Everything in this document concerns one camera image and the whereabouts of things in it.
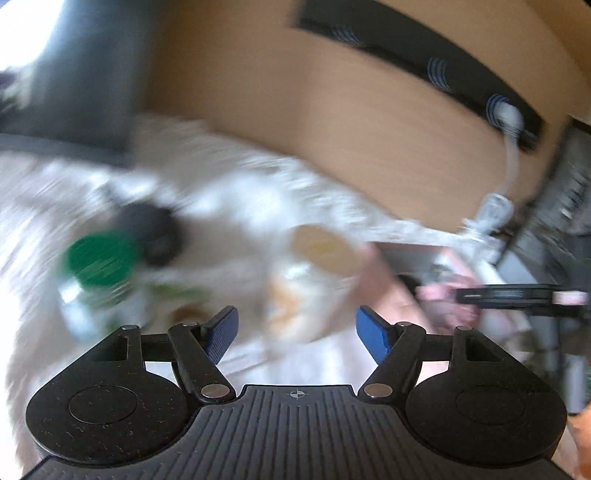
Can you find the grey dotted fabric scrunchie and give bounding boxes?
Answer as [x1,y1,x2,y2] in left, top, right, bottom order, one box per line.
[427,261,462,287]

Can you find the green lid glass jar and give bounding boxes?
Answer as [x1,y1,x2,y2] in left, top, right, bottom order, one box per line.
[58,233,153,337]

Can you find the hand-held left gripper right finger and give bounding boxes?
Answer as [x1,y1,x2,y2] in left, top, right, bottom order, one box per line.
[355,305,506,404]

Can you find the white power cable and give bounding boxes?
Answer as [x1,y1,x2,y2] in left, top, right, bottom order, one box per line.
[457,104,525,259]

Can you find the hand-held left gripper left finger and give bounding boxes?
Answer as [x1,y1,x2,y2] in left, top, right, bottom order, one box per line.
[90,305,240,403]

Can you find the black plush toy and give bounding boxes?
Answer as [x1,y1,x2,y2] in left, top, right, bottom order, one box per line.
[113,203,185,268]

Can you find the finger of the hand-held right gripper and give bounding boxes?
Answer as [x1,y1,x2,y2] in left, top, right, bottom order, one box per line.
[524,305,591,319]
[455,285,561,306]

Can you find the white lace tablecloth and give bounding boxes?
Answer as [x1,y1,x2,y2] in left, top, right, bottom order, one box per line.
[0,115,509,462]

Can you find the black power strip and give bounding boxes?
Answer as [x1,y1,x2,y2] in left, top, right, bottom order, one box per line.
[293,0,546,151]

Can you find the person's right forearm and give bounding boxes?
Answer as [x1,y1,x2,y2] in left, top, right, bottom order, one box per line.
[566,408,591,480]

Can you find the clear jar with flower label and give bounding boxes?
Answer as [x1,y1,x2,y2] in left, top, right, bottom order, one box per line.
[263,224,365,356]

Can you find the salmon pink knit cloth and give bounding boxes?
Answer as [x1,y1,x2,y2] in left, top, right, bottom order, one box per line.
[416,277,481,335]

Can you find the black computer monitor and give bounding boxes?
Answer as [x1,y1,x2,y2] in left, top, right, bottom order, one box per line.
[0,0,153,162]

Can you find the dark furniture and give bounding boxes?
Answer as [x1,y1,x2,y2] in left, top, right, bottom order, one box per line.
[496,117,591,416]

